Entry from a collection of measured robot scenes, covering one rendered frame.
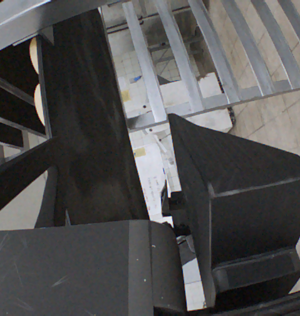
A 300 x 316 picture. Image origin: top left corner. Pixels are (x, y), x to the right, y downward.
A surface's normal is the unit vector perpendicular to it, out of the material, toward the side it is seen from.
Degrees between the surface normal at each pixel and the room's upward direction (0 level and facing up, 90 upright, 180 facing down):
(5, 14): 90
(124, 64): 90
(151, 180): 90
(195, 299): 90
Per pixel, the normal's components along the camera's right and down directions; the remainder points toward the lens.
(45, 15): 0.25, 0.96
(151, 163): -0.11, -0.10
